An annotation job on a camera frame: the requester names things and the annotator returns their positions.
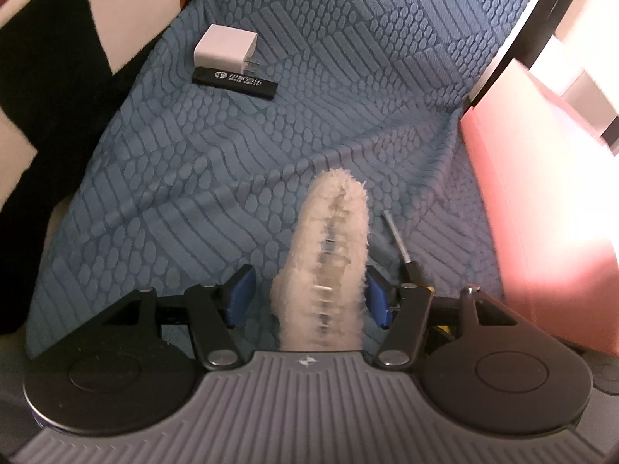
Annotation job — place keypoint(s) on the pink cardboard box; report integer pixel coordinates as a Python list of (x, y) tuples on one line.
[(532, 203)]

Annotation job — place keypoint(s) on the red white black striped blanket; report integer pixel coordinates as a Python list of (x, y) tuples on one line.
[(48, 58)]

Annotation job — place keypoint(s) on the black stick with white print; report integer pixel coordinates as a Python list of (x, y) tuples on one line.
[(232, 82)]

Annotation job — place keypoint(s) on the white charger plug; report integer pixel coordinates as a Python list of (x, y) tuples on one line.
[(222, 48)]

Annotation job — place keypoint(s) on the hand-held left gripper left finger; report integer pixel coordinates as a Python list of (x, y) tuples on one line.
[(237, 295)]

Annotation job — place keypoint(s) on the fluffy white hair clip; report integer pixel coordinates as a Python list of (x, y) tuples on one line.
[(309, 212)]

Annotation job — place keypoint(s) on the blue textured mat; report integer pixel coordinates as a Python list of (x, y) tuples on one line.
[(338, 106)]

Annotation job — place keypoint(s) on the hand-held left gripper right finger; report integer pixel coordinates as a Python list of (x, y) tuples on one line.
[(379, 299)]

